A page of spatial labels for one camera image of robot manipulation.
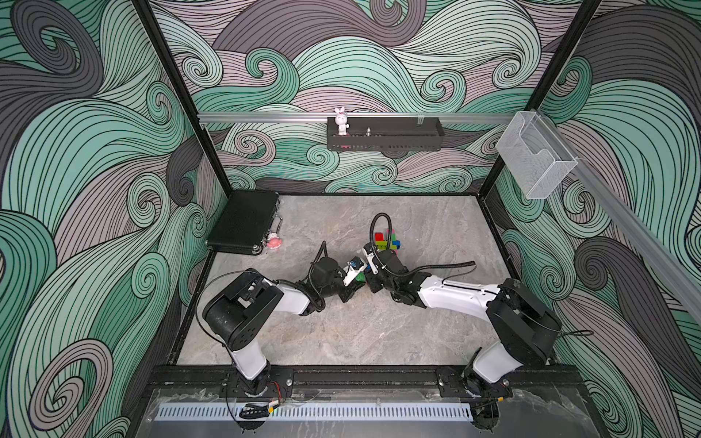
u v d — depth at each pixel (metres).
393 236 1.04
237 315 0.46
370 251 0.78
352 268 0.78
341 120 0.89
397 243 1.02
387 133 0.97
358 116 0.94
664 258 0.54
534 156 0.79
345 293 0.81
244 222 1.01
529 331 0.44
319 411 0.70
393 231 1.08
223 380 0.73
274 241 1.01
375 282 0.78
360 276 0.80
